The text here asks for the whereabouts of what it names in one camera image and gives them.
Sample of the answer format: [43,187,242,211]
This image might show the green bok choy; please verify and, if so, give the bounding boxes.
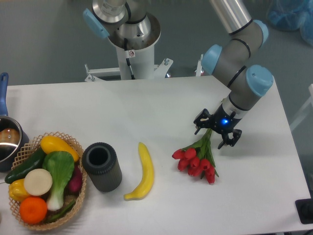
[43,151,74,211]

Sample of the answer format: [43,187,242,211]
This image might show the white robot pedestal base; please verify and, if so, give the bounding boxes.
[84,12,205,83]

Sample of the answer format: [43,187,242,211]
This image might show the white frame at right edge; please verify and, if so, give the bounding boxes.
[290,84,313,132]

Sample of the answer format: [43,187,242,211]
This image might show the yellow squash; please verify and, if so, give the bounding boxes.
[40,135,79,162]

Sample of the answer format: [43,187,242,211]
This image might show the black cable on pedestal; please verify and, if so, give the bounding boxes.
[123,38,135,80]

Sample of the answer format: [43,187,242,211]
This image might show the black device at table edge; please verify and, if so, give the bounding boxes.
[295,198,313,224]

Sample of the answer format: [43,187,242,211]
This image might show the blue handled saucepan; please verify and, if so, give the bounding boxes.
[0,72,29,172]

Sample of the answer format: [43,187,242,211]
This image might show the woven wicker basket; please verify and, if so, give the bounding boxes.
[9,132,87,231]

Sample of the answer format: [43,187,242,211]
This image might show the green chili pepper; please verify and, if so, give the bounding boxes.
[45,200,76,223]

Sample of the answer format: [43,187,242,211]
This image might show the yellow banana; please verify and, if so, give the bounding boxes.
[124,142,155,201]

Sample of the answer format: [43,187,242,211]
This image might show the green cucumber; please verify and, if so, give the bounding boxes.
[4,147,46,184]

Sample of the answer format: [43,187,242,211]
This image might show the orange fruit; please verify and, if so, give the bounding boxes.
[19,197,47,224]

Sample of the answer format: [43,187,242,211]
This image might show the purple sweet potato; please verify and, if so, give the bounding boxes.
[67,165,83,193]

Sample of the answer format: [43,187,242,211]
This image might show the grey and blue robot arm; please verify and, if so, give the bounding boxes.
[83,0,274,146]

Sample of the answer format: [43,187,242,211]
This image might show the dark grey ribbed vase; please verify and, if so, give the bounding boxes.
[82,142,122,192]

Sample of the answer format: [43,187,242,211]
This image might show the red tulip bouquet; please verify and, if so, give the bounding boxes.
[172,128,218,185]

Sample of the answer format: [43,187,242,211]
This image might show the blue plastic bag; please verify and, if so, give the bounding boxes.
[266,0,313,46]

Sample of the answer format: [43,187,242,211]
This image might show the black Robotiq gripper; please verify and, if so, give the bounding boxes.
[193,104,242,149]

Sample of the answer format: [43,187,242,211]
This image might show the yellow bell pepper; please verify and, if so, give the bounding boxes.
[9,179,31,202]

